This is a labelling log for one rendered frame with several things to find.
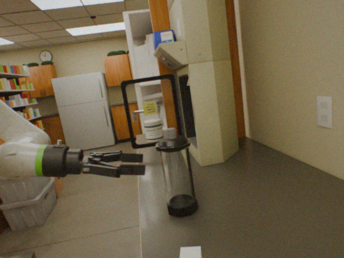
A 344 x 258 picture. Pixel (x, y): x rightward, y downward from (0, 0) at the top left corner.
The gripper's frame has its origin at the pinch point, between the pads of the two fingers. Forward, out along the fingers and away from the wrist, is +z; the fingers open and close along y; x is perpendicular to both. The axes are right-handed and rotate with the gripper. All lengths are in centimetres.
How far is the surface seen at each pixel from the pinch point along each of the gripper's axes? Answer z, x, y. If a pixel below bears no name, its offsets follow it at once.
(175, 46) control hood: 14, -41, 33
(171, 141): 9.1, -8.3, -3.9
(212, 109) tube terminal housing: 33.5, -15.6, 32.6
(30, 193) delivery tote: -103, 99, 190
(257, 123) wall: 72, -8, 59
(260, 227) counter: 32.4, 10.8, -18.4
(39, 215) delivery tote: -94, 125, 190
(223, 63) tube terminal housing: 40, -37, 40
